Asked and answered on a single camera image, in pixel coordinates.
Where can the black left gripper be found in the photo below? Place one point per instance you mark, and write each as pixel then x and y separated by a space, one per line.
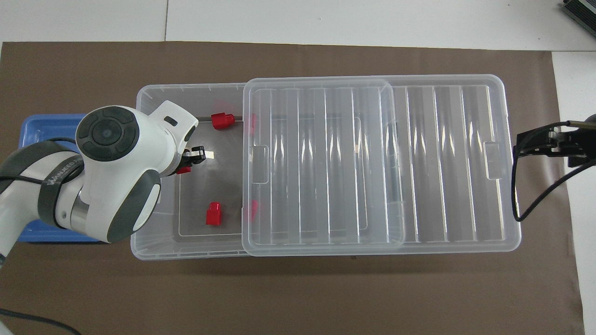
pixel 182 158

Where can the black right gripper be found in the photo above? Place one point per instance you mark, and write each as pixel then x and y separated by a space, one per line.
pixel 579 146

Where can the red toy block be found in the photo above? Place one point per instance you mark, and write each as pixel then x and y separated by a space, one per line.
pixel 253 210
pixel 221 121
pixel 253 123
pixel 185 170
pixel 214 215

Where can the clear ribbed plastic lid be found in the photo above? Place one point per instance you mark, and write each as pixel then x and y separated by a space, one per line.
pixel 372 167

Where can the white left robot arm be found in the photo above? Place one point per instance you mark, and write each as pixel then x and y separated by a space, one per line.
pixel 111 158

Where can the clear plastic storage box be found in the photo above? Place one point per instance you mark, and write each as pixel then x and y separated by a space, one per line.
pixel 209 186

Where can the blue plastic tray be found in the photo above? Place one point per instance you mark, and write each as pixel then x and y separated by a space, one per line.
pixel 46 128

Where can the grey ridged metal device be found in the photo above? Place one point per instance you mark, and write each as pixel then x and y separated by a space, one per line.
pixel 579 13

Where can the brown paper table mat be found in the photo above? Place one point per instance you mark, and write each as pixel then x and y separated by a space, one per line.
pixel 298 293

